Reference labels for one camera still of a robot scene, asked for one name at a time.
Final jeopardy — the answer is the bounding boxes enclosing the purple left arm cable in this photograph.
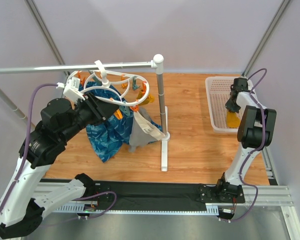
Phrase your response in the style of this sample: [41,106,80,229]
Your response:
[0,83,60,226]

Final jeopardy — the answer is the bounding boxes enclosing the white round clip hanger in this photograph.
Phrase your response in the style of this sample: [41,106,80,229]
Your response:
[66,70,155,112]

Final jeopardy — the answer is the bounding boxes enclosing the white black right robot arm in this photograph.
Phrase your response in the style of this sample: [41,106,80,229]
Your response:
[216,77,277,202]

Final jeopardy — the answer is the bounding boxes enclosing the white drying rack stand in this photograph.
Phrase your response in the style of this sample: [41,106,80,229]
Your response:
[0,54,170,172]

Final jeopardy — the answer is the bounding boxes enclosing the blue patterned shorts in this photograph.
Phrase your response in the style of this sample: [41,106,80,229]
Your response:
[82,81,163,164]

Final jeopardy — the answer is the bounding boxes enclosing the grey cloth garment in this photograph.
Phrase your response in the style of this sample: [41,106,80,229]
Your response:
[128,107,166,153]

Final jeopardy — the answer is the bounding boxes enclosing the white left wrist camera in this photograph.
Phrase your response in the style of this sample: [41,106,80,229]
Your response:
[56,76,85,103]

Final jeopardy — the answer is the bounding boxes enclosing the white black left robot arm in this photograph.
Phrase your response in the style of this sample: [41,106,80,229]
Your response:
[0,93,119,240]

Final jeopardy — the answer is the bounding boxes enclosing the white perforated plastic basket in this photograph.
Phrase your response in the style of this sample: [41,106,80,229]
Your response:
[205,76,238,134]

